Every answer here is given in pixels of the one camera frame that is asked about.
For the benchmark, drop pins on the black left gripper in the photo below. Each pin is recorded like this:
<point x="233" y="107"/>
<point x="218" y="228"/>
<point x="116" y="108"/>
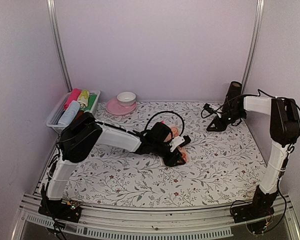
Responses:
<point x="172" y="161"/>

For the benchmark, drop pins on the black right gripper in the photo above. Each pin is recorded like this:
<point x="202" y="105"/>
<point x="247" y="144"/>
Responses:
<point x="220" y="126"/>

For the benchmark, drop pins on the orange patterned towel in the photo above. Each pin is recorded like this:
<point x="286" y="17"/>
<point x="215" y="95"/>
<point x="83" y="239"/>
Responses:
<point x="180" y="156"/>

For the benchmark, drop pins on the light blue towel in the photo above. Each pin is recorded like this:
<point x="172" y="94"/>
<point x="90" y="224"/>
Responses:
<point x="69" y="114"/>

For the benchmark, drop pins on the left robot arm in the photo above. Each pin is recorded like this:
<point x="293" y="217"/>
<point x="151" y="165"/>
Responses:
<point x="79" y="138"/>

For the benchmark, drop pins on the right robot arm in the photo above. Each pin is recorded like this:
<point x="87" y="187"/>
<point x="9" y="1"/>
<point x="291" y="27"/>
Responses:
<point x="284" y="130"/>

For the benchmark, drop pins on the dark brown cylinder cup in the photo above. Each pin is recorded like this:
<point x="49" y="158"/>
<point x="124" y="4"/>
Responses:
<point x="234" y="90"/>

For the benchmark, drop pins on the white bowl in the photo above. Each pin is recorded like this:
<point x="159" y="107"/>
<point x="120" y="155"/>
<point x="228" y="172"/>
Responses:
<point x="126" y="98"/>

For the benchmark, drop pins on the pink plate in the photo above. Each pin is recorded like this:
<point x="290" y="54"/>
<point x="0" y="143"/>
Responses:
<point x="113" y="107"/>

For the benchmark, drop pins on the green rolled towel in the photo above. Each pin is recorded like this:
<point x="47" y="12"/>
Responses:
<point x="92" y="103"/>

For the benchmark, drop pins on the brown rolled towel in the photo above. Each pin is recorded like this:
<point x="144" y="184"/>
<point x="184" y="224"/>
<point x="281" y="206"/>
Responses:
<point x="79" y="114"/>

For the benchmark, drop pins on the yellow-green rolled towel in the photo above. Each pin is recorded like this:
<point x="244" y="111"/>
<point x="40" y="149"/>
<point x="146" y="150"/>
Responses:
<point x="83" y="98"/>

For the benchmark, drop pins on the pink rolled towel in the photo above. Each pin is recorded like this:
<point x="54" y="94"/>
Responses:
<point x="75" y="93"/>

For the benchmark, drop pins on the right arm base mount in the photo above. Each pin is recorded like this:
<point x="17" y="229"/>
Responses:
<point x="242" y="211"/>

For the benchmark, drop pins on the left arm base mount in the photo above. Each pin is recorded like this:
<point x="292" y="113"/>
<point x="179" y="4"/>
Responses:
<point x="57" y="209"/>

